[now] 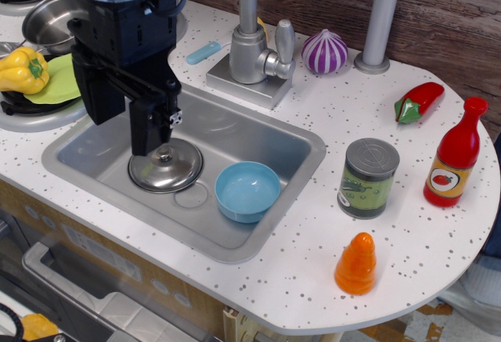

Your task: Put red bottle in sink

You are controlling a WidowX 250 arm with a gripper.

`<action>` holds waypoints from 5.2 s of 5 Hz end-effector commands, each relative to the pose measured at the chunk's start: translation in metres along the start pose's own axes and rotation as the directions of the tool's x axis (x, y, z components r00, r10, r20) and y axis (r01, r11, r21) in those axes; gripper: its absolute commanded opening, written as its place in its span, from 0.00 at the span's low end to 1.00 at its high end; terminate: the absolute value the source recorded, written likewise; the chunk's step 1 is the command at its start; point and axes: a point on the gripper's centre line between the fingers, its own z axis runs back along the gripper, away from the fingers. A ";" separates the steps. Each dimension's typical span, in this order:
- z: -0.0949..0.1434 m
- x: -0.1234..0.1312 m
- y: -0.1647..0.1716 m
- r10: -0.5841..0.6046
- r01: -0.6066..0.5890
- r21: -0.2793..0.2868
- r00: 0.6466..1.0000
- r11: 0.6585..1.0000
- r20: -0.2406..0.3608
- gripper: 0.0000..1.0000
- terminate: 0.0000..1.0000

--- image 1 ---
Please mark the steel pot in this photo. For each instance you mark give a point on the steel pot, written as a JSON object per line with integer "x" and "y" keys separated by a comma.
{"x": 46, "y": 24}

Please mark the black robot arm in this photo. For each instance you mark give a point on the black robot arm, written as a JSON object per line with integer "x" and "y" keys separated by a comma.
{"x": 120, "y": 60}

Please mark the purple toy onion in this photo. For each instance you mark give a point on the purple toy onion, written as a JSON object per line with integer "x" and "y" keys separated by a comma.
{"x": 324, "y": 52}

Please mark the grey toy faucet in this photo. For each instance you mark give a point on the grey toy faucet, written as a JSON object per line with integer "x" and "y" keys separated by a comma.
{"x": 252, "y": 71}

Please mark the green label tin can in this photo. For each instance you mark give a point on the green label tin can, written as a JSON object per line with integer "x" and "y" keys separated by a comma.
{"x": 369, "y": 169}

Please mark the red chili pepper toy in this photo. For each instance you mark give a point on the red chili pepper toy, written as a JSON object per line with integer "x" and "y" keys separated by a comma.
{"x": 415, "y": 103}

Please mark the blue plastic bowl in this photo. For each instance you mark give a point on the blue plastic bowl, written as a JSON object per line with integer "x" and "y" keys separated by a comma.
{"x": 246, "y": 190}

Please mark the black front stove burner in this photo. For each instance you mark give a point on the black front stove burner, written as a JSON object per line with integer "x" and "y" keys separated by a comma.
{"x": 14, "y": 103}

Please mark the stainless steel sink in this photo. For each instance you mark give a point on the stainless steel sink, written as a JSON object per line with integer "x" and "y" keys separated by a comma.
{"x": 95, "y": 158}

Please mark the steel pot lid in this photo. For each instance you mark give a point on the steel pot lid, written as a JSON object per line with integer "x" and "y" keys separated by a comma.
{"x": 170, "y": 168}

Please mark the green plastic plate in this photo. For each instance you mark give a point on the green plastic plate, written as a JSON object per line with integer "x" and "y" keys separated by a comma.
{"x": 62, "y": 86}

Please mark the orange toy carrot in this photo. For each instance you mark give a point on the orange toy carrot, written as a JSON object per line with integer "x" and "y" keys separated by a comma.
{"x": 355, "y": 272}

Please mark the blue handled utensil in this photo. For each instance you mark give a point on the blue handled utensil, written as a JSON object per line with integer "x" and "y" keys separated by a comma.
{"x": 204, "y": 52}

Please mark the yellow toy on floor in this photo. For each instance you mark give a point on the yellow toy on floor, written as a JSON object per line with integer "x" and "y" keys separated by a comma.
{"x": 36, "y": 326}

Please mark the oven door with handle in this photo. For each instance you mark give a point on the oven door with handle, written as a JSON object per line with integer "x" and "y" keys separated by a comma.
{"x": 108, "y": 300}

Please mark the yellow bell pepper toy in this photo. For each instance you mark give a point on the yellow bell pepper toy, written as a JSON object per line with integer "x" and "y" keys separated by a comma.
{"x": 24, "y": 70}

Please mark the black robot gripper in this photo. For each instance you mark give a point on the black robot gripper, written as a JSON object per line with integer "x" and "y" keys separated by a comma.
{"x": 125, "y": 44}

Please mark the grey support pole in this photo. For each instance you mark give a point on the grey support pole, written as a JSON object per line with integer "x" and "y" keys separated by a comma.
{"x": 372, "y": 59}

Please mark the red ketchup bottle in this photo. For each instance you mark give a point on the red ketchup bottle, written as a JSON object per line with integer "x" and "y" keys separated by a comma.
{"x": 456, "y": 156}

